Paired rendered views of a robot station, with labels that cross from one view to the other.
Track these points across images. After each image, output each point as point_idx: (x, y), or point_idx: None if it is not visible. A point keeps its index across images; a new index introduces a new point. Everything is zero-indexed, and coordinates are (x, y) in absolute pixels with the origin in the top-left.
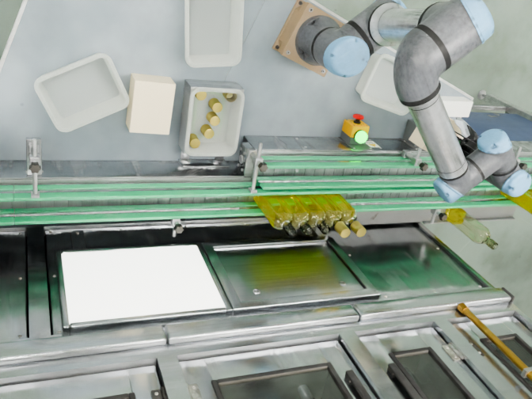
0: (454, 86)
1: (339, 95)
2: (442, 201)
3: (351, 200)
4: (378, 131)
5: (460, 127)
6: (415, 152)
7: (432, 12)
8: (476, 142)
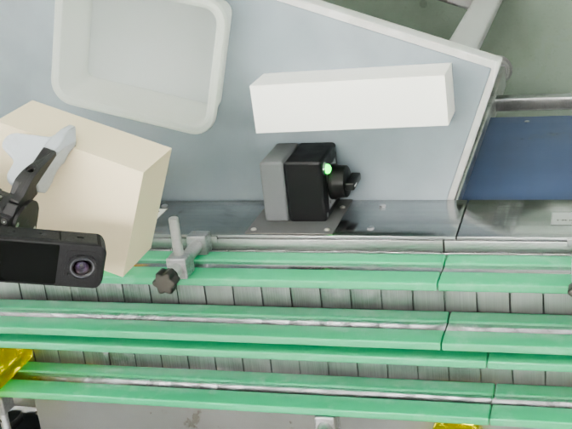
0: (403, 34)
1: (52, 94)
2: (374, 394)
3: (88, 368)
4: (204, 183)
5: (13, 157)
6: (238, 238)
7: None
8: (9, 200)
